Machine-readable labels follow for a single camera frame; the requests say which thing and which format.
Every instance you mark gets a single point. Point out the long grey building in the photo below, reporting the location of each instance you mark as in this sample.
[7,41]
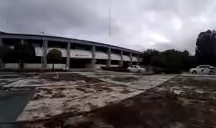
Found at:
[79,53]

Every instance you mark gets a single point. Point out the white car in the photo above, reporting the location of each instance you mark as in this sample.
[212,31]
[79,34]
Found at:
[203,69]
[136,68]

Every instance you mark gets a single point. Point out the wet grey concrete pavement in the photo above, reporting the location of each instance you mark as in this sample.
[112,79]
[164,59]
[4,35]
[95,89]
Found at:
[79,96]

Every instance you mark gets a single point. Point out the small round tree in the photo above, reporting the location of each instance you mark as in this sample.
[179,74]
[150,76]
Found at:
[54,55]

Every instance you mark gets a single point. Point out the tall dark tree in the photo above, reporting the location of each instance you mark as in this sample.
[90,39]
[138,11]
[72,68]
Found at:
[208,46]

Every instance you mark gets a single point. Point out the row of dark trees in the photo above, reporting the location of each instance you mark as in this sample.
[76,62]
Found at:
[169,60]

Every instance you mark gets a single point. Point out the thin mast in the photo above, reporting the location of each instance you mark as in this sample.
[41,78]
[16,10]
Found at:
[109,21]

